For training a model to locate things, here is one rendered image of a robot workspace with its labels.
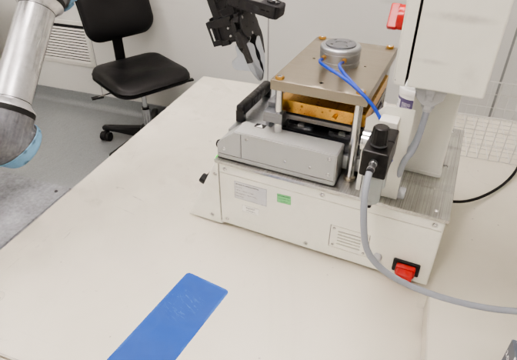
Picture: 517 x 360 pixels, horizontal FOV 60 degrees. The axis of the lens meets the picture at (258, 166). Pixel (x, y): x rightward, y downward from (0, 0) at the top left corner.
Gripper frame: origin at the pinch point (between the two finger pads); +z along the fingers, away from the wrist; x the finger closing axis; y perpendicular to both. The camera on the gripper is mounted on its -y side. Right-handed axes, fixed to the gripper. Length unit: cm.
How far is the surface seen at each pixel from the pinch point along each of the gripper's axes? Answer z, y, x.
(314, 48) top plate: -1.8, -10.8, -5.7
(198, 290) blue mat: 29.6, 7.9, 35.6
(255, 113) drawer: 7.9, 3.6, 2.4
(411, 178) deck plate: 23.9, -28.7, 7.3
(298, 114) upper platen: 6.5, -10.8, 10.0
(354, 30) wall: 26, 24, -145
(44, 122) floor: 30, 226, -96
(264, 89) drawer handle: 4.5, 2.6, -3.1
